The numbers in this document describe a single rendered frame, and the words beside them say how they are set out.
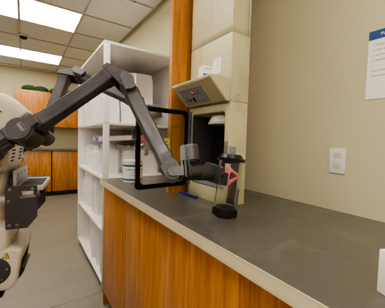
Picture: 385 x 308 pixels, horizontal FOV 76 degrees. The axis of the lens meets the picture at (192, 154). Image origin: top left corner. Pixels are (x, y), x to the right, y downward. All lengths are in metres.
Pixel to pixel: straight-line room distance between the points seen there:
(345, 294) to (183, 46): 1.28
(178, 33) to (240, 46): 0.41
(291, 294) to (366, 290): 0.15
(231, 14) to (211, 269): 1.02
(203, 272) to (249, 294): 0.20
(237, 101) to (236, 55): 0.20
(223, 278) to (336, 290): 0.31
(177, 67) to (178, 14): 0.28
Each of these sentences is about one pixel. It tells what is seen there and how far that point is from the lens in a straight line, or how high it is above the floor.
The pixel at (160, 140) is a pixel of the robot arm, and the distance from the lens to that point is 0.87.
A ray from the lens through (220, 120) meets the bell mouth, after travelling 1.20.
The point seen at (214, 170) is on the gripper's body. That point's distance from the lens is 0.90.
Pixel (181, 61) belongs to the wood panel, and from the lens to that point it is 1.45.
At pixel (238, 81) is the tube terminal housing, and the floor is 1.50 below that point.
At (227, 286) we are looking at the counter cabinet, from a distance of 0.80.
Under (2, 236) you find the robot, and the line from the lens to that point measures 1.19.
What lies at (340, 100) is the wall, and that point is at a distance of 1.32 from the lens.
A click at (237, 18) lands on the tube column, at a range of 1.25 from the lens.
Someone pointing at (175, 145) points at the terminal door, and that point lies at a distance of 1.29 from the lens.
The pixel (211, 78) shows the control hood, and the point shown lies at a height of 1.49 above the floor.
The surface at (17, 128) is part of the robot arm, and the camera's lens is 0.96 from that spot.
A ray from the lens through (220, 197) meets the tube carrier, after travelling 0.96.
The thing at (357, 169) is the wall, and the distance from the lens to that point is 1.27.
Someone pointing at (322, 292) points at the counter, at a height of 0.94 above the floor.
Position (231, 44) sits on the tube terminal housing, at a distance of 1.19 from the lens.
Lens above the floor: 1.23
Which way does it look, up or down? 3 degrees down
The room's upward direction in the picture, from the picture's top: 2 degrees clockwise
